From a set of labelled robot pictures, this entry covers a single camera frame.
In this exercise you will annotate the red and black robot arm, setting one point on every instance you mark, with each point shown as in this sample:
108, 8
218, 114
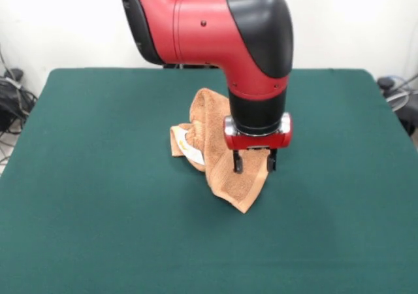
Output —
212, 29

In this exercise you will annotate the orange-brown terry towel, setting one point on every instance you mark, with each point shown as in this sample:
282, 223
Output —
209, 134

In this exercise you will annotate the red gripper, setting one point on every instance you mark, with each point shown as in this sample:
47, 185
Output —
258, 141

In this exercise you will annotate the dark green table cloth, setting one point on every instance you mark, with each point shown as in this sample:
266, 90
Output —
98, 209

